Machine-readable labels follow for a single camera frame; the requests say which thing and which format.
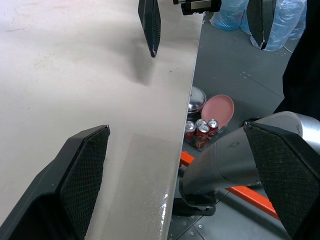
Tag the orange metal bar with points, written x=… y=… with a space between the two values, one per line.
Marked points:
x=252 y=200

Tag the black robot body shell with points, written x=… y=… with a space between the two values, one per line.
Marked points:
x=305 y=62

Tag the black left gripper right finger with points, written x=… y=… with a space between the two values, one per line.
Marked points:
x=287 y=175

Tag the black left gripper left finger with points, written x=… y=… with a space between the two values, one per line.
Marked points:
x=50 y=195

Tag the black robot foot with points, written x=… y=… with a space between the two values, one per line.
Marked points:
x=195 y=203

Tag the silver metal bowl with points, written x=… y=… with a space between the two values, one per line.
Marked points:
x=197 y=100

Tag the red soda can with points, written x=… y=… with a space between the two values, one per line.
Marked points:
x=202 y=136
x=190 y=128
x=213 y=128
x=200 y=123

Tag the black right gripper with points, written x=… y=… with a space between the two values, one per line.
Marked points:
x=200 y=6

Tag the silver robot leg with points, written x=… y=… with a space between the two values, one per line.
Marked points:
x=225 y=165

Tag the pink plastic plate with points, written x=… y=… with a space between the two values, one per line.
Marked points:
x=220 y=107

